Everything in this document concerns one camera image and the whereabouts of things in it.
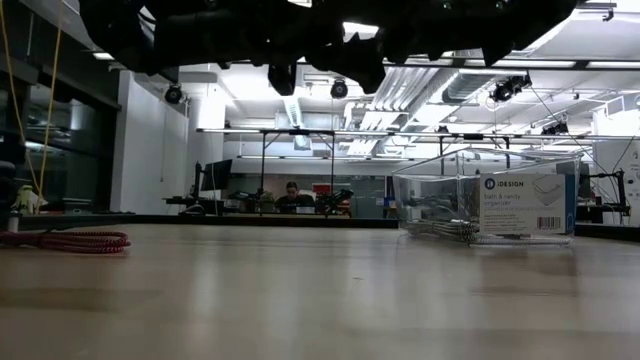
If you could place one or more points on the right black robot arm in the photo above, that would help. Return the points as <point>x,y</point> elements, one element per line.
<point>540,20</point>

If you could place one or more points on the yellow-green spray bottle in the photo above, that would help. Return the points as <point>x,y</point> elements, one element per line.
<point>25,197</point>

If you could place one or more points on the person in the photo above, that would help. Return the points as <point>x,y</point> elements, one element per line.
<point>292,200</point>

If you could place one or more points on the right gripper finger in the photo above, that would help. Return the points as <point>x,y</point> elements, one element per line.
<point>360,60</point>

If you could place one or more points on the small white bottle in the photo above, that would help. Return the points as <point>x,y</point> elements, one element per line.
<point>13,222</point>

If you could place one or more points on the clear plastic organizer bin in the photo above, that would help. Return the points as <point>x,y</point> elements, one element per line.
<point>522,200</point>

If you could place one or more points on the black ceiling camera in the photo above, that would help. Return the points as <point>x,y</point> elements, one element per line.
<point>555,129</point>
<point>173,94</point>
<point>339,89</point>
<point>507,89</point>

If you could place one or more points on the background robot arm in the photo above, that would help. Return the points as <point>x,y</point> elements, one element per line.
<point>335,201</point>

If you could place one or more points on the black background station frame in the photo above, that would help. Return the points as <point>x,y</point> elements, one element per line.
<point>262,165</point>

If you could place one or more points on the black computer monitor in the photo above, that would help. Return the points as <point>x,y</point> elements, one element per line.
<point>217,175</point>

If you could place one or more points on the metal ventilation duct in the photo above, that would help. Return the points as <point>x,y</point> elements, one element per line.
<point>465,86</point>

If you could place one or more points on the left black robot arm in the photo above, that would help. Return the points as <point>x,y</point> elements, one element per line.
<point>150,30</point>

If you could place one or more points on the background office desk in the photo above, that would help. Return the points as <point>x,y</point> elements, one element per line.
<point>195,202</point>

